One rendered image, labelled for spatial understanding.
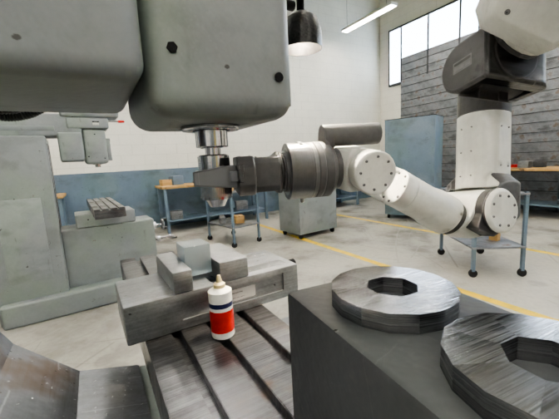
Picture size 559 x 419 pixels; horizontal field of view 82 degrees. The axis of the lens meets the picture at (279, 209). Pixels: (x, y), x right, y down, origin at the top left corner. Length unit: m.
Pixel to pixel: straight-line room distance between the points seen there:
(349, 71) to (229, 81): 9.40
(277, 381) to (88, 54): 0.43
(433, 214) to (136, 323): 0.54
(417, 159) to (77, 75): 6.22
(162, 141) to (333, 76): 4.86
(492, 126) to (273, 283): 0.51
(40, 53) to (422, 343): 0.36
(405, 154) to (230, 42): 6.14
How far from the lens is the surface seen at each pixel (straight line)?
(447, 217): 0.62
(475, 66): 0.72
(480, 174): 0.69
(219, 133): 0.47
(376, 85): 10.43
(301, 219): 4.98
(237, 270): 0.64
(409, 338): 0.22
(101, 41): 0.37
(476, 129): 0.71
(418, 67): 9.69
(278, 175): 0.46
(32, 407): 0.59
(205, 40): 0.41
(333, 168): 0.48
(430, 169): 6.36
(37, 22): 0.37
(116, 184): 6.97
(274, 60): 0.44
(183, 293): 0.62
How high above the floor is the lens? 1.26
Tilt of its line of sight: 9 degrees down
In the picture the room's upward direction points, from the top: 3 degrees counter-clockwise
